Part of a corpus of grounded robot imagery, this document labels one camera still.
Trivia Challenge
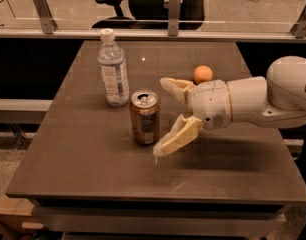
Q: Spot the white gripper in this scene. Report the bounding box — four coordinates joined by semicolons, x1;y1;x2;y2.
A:
153;77;231;158

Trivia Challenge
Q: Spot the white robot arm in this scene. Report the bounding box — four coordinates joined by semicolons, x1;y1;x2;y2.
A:
153;56;306;157

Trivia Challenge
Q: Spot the orange soda can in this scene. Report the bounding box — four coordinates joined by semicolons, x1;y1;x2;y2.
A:
130;89;160;145

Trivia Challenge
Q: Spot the orange fruit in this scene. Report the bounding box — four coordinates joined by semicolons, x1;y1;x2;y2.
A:
193;65;213;84

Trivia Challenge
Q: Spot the clear plastic water bottle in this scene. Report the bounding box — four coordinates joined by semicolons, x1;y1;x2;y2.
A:
97;28;129;107

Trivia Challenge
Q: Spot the black office chair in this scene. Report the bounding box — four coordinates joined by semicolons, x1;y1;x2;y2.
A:
93;0;205;30

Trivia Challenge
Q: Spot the glass barrier panel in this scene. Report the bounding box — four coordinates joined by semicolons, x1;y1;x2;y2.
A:
0;0;306;32

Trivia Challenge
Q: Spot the middle metal glass bracket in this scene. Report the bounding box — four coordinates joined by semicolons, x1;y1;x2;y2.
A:
168;0;181;37

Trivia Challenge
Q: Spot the metal glass bracket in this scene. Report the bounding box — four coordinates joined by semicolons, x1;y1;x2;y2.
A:
290;4;306;39
33;0;57;34
168;0;181;37

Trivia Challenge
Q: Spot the right metal glass bracket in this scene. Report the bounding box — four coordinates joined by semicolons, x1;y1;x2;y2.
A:
290;4;306;39

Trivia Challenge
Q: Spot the left metal glass bracket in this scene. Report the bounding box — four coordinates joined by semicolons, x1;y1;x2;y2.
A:
33;0;57;34

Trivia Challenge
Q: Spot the grey table frame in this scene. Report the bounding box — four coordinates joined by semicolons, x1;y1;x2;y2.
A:
32;206;286;238

